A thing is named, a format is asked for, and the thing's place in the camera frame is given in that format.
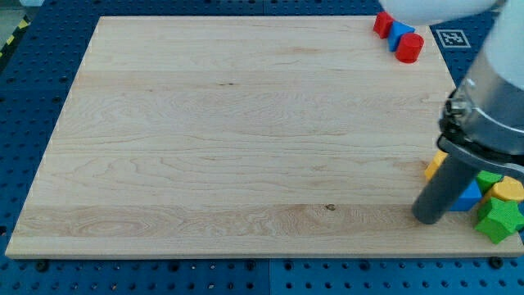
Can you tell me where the yellow hexagon block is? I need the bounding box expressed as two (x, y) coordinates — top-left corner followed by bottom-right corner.
(424, 150), (448, 181)

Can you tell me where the green block behind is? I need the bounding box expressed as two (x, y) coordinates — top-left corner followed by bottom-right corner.
(476, 170), (503, 194)

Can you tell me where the red cylinder block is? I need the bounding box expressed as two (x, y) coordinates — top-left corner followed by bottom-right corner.
(395, 33), (425, 63)

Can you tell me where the yellow block right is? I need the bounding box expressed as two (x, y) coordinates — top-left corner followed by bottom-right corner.
(481, 176), (523, 203)

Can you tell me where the blue triangle block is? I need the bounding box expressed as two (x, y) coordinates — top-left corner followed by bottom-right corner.
(387, 20), (415, 52)

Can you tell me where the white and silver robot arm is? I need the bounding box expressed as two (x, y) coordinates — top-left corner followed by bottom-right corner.
(412, 0), (523, 225)

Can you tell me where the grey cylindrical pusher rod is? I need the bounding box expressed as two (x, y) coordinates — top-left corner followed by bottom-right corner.
(412, 154), (479, 225)

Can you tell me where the blue cube block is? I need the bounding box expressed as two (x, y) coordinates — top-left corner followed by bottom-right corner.
(449, 180), (482, 211)

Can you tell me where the red block at corner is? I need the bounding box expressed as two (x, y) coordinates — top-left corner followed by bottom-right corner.
(373, 11), (395, 39)

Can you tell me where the wooden board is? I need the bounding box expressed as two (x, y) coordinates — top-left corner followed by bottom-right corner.
(6, 16), (523, 259)

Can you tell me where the white fiducial marker tag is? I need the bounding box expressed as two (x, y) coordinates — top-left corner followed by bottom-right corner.
(436, 29), (471, 48)

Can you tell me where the green star block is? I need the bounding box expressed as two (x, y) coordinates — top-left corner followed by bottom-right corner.
(474, 197), (523, 244)

